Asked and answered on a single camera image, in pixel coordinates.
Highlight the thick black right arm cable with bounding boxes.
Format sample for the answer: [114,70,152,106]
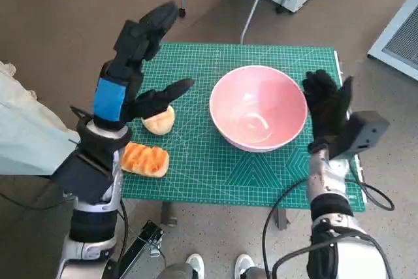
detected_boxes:
[271,231,396,279]

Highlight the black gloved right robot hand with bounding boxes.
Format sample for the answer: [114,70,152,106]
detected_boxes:
[302,69,355,155]

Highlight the orange glazed striped bread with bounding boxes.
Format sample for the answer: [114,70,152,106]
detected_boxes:
[120,141,170,178]

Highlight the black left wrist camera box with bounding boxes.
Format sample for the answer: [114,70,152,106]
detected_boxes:
[50,153,114,205]

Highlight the pale round bread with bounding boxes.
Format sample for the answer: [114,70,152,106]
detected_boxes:
[141,105,176,136]

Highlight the white flat vented unit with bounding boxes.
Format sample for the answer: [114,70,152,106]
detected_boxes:
[367,0,418,82]

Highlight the grey bent chair leg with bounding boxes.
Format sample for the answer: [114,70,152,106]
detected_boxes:
[240,0,274,44]

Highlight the thin black floor cable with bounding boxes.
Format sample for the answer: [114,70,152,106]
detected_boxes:
[0,192,68,211]

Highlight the person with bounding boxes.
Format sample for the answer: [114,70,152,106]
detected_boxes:
[0,59,81,177]

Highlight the black metal stand bar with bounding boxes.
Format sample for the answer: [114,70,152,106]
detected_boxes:
[116,220,164,279]

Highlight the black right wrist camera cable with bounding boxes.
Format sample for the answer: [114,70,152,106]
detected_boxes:
[351,160,395,212]

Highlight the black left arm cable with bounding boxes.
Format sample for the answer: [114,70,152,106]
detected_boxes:
[118,199,131,262]

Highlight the white shoe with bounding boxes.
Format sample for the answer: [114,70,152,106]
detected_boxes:
[234,253,255,275]
[185,253,205,278]

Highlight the pink bowl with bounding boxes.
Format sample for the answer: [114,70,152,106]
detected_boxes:
[208,65,309,153]

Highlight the grey table leg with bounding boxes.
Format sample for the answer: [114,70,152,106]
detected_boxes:
[161,202,177,226]
[276,208,290,230]

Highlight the grey trouser leg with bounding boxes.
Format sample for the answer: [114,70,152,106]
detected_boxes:
[158,263,197,279]
[243,267,278,279]

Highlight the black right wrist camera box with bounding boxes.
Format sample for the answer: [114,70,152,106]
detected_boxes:
[328,110,391,161]

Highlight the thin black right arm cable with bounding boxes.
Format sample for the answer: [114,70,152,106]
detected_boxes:
[261,176,314,279]

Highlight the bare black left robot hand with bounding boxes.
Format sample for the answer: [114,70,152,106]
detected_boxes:
[92,1,195,129]

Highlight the green cutting mat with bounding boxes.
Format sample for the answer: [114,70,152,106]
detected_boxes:
[119,42,366,211]

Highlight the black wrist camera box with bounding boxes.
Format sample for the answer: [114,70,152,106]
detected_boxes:
[328,110,391,161]
[50,153,114,205]

